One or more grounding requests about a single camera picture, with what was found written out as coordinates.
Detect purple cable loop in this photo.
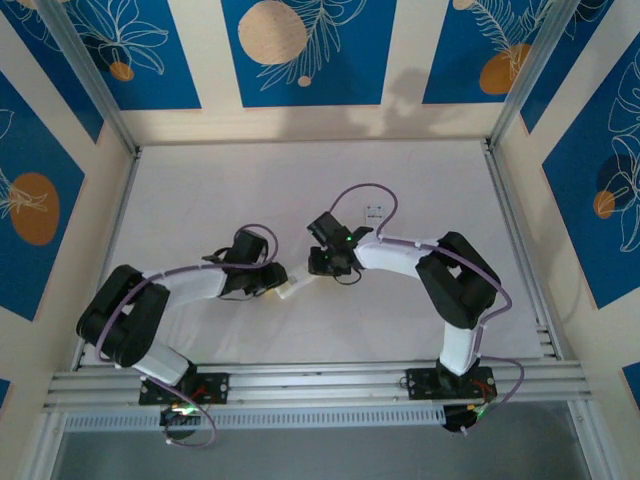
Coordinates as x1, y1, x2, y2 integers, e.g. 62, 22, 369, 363
163, 399, 219, 449

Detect white remote control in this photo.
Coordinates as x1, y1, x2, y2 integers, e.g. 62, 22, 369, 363
274, 267, 314, 302

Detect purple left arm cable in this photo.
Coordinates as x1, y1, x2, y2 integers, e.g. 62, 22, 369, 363
94, 223, 280, 364

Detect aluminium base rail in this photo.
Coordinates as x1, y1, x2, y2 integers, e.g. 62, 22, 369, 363
42, 358, 586, 416

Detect grey slotted cable duct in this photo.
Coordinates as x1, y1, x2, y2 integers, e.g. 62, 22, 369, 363
62, 403, 447, 434

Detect aluminium table side rail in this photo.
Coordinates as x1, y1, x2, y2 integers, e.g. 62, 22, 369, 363
72, 149, 144, 371
482, 139, 564, 359

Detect black controller board with LED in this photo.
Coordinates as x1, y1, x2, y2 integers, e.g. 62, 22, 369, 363
442, 403, 496, 436
158, 405, 202, 444

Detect thin black right gripper cable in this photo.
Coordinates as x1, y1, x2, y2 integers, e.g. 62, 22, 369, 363
333, 267, 365, 287

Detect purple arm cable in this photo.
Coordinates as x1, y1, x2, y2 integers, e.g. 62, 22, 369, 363
94, 223, 280, 364
330, 183, 525, 436

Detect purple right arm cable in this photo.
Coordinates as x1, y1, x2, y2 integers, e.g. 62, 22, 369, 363
330, 183, 525, 436

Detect aluminium frame post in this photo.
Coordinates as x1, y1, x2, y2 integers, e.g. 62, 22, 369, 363
37, 0, 141, 159
487, 0, 586, 151

